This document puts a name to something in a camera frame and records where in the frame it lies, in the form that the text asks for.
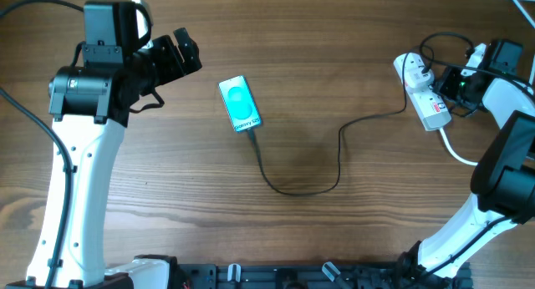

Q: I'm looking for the turquoise screen smartphone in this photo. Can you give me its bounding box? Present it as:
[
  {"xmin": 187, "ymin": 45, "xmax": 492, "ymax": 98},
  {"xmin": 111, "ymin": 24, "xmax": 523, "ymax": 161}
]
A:
[{"xmin": 218, "ymin": 75, "xmax": 262, "ymax": 133}]

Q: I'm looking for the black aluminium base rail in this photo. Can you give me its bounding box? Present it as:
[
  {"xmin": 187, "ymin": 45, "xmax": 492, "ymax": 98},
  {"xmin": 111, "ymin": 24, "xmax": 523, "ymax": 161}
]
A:
[{"xmin": 171, "ymin": 262, "xmax": 474, "ymax": 289}]

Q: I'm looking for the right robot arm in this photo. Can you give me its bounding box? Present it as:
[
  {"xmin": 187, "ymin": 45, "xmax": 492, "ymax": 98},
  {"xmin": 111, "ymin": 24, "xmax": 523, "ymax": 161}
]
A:
[{"xmin": 390, "ymin": 39, "xmax": 534, "ymax": 288}]

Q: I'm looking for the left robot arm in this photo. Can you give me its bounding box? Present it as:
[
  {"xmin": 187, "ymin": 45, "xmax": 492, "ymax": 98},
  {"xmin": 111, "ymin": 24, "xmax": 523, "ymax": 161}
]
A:
[{"xmin": 15, "ymin": 0, "xmax": 201, "ymax": 288}]

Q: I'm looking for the white charger plug adapter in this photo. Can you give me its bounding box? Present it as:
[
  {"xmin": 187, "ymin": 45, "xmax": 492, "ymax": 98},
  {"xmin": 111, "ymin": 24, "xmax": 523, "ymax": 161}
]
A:
[{"xmin": 402, "ymin": 68, "xmax": 435, "ymax": 94}]

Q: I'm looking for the white power strip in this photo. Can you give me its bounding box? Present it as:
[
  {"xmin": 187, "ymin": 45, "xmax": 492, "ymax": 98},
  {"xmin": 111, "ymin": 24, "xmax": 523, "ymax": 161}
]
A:
[{"xmin": 393, "ymin": 53, "xmax": 451, "ymax": 131}]

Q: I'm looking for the black USB charging cable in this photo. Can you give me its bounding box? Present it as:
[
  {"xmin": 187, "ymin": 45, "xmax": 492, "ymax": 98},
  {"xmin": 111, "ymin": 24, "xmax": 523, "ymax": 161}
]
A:
[{"xmin": 246, "ymin": 50, "xmax": 436, "ymax": 196}]

